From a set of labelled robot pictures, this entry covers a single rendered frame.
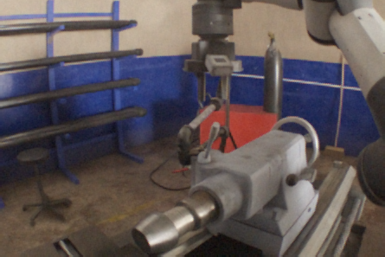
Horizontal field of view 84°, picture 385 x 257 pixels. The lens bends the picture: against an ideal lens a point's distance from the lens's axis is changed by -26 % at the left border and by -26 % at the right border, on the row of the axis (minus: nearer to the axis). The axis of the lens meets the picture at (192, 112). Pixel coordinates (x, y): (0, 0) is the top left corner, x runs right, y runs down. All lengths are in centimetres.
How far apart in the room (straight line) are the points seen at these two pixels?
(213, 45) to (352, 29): 30
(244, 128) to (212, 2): 250
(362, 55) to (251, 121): 262
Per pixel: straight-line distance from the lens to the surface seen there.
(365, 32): 39
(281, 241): 81
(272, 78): 293
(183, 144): 72
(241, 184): 65
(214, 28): 55
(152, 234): 51
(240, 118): 296
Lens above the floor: 143
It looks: 13 degrees down
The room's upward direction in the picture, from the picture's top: 1 degrees counter-clockwise
